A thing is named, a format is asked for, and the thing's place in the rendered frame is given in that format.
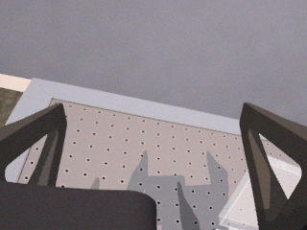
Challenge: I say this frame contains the grey perforated base plate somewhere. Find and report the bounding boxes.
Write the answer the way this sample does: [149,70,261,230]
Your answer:
[47,98,248,230]

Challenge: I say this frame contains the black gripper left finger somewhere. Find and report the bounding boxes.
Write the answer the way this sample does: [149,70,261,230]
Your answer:
[0,103,67,187]

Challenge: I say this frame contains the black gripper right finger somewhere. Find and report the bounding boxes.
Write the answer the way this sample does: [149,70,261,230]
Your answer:
[239,103,307,230]

